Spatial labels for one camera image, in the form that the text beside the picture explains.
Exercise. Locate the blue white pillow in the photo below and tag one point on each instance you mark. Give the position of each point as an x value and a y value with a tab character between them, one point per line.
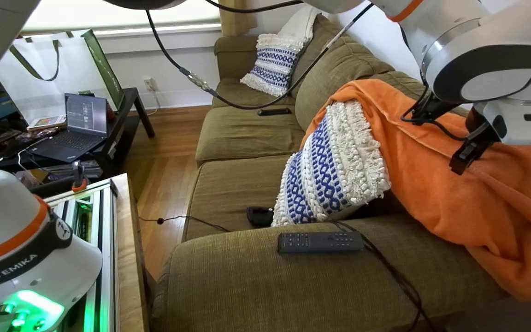
338	170
275	59

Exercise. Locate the white knitted throw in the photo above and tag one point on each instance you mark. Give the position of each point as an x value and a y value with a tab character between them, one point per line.
299	28

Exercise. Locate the grey remote on armrest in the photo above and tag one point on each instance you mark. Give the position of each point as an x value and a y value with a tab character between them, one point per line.
317	242

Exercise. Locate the orange cloth blanket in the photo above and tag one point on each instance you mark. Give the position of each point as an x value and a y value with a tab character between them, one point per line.
485	209

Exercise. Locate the white wall outlet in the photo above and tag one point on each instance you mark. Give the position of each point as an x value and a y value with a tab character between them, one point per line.
150	83

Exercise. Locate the black power adapter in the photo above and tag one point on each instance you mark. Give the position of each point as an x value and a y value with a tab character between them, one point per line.
258	216

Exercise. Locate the far blue white pillow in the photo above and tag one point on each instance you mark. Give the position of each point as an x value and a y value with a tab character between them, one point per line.
275	59

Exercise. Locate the white tote bag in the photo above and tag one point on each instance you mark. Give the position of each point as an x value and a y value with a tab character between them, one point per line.
39	70

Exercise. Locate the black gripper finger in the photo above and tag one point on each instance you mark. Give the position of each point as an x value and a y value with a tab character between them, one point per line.
472	148
426	109

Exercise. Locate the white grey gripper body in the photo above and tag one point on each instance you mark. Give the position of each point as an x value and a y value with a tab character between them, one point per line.
507	118

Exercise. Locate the black laptop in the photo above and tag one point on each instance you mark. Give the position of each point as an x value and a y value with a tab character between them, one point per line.
85	129

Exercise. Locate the olive green sofa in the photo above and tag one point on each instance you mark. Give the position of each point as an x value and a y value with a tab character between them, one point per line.
229	277

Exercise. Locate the black remote on cushion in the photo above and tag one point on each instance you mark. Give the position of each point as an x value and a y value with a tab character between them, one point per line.
273	111

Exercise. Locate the aluminium robot base table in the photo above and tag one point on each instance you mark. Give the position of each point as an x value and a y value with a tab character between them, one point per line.
104	214

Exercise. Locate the near blue white pillow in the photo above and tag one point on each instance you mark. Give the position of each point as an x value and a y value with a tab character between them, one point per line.
338	170

